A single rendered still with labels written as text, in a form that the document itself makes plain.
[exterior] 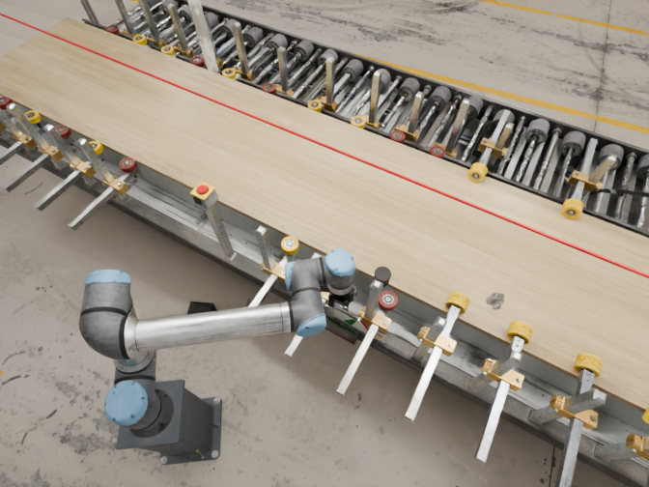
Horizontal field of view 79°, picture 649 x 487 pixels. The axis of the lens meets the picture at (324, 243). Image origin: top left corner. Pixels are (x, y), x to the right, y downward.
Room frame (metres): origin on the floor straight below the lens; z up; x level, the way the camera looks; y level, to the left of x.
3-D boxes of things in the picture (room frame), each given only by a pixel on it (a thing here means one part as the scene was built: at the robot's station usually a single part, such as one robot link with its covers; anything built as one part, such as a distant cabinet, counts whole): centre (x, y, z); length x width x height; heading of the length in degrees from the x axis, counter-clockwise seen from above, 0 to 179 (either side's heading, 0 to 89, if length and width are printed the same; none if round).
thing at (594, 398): (0.22, -0.83, 0.91); 0.03 x 0.03 x 0.48; 59
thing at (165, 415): (0.28, 0.76, 0.65); 0.19 x 0.19 x 0.10
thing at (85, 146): (1.37, 1.11, 0.90); 0.03 x 0.03 x 0.48; 59
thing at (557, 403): (0.21, -0.85, 0.95); 0.13 x 0.06 x 0.05; 59
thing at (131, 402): (0.29, 0.76, 0.79); 0.17 x 0.15 x 0.18; 9
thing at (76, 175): (1.40, 1.33, 0.83); 0.43 x 0.03 x 0.04; 149
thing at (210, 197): (0.99, 0.47, 1.18); 0.07 x 0.07 x 0.08; 59
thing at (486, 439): (0.28, -0.62, 0.95); 0.50 x 0.04 x 0.04; 149
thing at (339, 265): (0.59, -0.05, 1.30); 0.10 x 0.09 x 0.12; 99
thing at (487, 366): (0.33, -0.63, 0.95); 0.13 x 0.06 x 0.05; 59
